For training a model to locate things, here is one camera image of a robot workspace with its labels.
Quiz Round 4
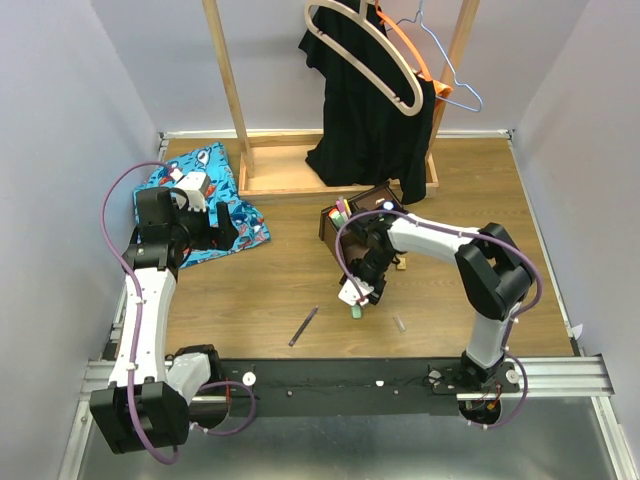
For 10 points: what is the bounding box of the mint green highlighter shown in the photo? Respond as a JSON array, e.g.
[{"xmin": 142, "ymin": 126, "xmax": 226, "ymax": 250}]
[{"xmin": 330, "ymin": 213, "xmax": 346, "ymax": 230}]

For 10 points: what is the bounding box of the yellow white marker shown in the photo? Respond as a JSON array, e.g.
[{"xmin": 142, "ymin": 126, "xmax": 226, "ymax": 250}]
[{"xmin": 342, "ymin": 198, "xmax": 352, "ymax": 218}]

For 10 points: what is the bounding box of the purple thin pen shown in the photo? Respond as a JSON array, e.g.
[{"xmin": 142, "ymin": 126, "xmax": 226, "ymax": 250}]
[{"xmin": 288, "ymin": 305, "xmax": 319, "ymax": 347}]

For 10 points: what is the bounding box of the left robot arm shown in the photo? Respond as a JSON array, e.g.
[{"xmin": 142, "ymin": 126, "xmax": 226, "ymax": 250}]
[{"xmin": 90, "ymin": 187, "xmax": 238, "ymax": 455}]

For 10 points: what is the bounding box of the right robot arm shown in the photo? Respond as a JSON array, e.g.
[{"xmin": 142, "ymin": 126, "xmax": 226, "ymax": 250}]
[{"xmin": 338, "ymin": 210, "xmax": 537, "ymax": 392}]

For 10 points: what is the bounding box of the blue shark print cloth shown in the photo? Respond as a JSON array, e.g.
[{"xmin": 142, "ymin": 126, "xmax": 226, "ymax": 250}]
[{"xmin": 133, "ymin": 142, "xmax": 271, "ymax": 268}]

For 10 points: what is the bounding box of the brown wooden desk organizer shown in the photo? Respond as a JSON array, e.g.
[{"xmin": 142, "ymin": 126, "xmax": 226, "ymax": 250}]
[{"xmin": 318, "ymin": 182, "xmax": 406, "ymax": 270}]

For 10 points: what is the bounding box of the small clear tube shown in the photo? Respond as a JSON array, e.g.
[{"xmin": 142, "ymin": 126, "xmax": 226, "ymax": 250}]
[{"xmin": 394, "ymin": 316, "xmax": 406, "ymax": 333}]

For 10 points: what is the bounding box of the black hanging garment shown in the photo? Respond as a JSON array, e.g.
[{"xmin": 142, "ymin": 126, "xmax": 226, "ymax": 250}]
[{"xmin": 298, "ymin": 0, "xmax": 437, "ymax": 206}]

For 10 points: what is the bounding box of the orange plastic hanger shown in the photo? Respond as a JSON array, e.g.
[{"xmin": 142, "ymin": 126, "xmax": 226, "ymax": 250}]
[{"xmin": 374, "ymin": 1, "xmax": 453, "ymax": 101}]

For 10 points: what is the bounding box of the beige wooden hanger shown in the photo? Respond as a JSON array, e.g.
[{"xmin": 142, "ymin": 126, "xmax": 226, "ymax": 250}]
[{"xmin": 301, "ymin": 1, "xmax": 425, "ymax": 117}]

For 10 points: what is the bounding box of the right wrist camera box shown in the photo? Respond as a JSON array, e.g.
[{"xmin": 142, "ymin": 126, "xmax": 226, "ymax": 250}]
[{"xmin": 338, "ymin": 277, "xmax": 374, "ymax": 306}]

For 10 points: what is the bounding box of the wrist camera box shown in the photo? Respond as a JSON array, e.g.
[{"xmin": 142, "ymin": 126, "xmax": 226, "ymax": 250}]
[
  {"xmin": 338, "ymin": 277, "xmax": 374, "ymax": 306},
  {"xmin": 171, "ymin": 171, "xmax": 211, "ymax": 212}
]

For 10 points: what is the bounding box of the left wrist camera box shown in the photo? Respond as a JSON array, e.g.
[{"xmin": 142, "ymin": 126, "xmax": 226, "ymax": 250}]
[{"xmin": 171, "ymin": 171, "xmax": 211, "ymax": 212}]

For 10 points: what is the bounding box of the wooden clothes rack frame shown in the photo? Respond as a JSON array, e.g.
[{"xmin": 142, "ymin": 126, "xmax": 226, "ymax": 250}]
[{"xmin": 201, "ymin": 0, "xmax": 481, "ymax": 198}]

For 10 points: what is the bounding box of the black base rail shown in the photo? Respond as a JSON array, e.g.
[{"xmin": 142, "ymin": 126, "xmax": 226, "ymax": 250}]
[{"xmin": 192, "ymin": 357, "xmax": 521, "ymax": 417}]

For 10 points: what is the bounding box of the blue wire hanger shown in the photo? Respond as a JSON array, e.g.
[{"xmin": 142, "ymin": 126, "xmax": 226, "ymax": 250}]
[{"xmin": 394, "ymin": 1, "xmax": 484, "ymax": 113}]

